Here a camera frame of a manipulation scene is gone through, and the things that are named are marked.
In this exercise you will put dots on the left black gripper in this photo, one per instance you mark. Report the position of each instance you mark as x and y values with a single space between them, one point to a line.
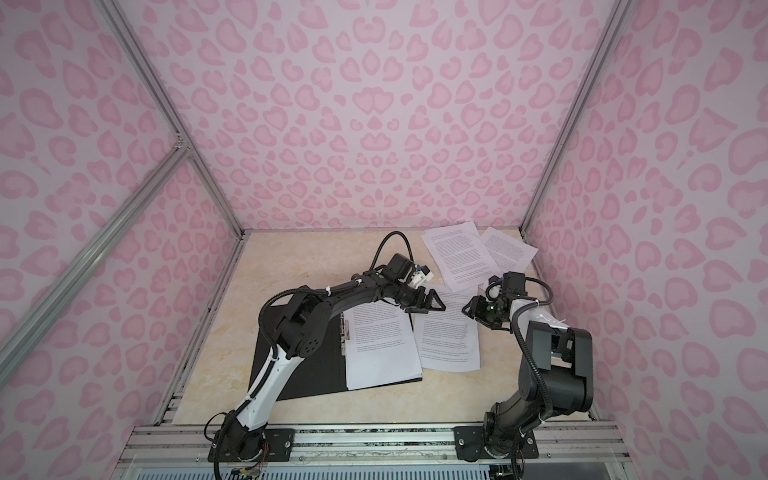
418 307

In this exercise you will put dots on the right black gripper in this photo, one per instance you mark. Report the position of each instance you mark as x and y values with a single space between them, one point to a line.
479 303

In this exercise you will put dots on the large text sheet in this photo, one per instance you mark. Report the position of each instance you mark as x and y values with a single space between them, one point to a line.
458 251

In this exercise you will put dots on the paper sheet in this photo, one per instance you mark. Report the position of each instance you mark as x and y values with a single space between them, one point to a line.
380 347

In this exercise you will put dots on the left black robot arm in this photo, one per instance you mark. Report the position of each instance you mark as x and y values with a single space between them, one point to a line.
294 324

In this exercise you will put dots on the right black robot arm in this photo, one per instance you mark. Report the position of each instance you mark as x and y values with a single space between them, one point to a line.
555 375

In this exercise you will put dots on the text sheet right corner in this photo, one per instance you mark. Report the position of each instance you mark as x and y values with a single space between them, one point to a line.
509 253

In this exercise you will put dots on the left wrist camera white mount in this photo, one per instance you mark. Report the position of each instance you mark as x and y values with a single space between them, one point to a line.
420 275

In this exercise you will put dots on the aluminium frame post right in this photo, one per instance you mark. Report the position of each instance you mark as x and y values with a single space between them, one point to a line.
620 15

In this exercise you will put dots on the aluminium frame post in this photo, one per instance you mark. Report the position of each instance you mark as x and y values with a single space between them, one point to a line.
129 41
620 15

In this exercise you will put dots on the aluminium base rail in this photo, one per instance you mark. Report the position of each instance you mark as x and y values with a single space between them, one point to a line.
558 450

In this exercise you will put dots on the aluminium frame post left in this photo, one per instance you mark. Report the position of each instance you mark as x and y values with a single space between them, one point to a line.
129 41

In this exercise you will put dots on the aluminium frame strut left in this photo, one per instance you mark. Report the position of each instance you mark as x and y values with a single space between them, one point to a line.
40 318

